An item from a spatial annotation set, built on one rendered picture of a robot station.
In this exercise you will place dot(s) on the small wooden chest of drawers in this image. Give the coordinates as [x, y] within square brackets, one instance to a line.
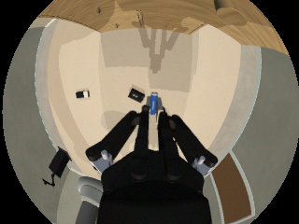
[139, 14]

